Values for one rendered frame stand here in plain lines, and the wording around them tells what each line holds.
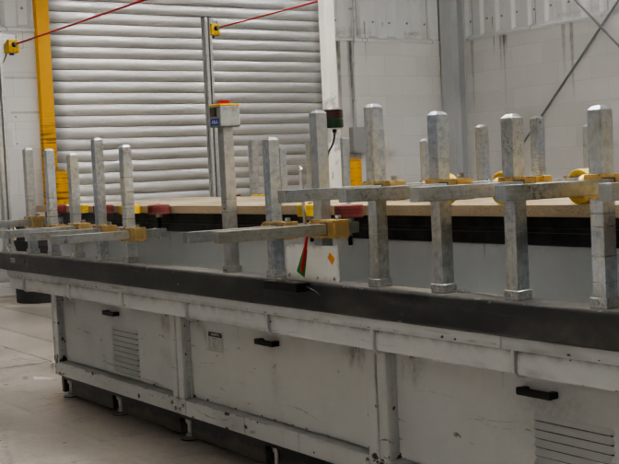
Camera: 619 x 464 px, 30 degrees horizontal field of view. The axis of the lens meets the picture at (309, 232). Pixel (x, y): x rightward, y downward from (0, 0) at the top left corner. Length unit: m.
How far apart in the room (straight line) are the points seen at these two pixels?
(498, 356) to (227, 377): 1.70
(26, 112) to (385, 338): 8.25
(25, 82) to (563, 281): 8.65
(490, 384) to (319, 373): 0.80
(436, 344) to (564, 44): 9.70
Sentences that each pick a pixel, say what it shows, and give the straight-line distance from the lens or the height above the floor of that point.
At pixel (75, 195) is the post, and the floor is 0.95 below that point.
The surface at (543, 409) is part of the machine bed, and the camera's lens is 2.91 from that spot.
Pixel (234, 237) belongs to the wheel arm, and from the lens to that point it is 2.94.
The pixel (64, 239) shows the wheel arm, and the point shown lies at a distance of 4.09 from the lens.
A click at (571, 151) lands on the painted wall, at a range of 12.29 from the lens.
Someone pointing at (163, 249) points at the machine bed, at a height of 0.73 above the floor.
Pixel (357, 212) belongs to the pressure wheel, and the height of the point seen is 0.89.
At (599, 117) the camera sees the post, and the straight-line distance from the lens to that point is 2.37.
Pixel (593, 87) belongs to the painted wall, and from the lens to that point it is 12.09.
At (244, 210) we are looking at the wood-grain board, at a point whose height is 0.89.
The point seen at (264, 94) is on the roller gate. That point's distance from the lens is 12.06.
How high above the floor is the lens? 1.00
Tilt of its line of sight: 3 degrees down
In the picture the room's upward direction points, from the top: 3 degrees counter-clockwise
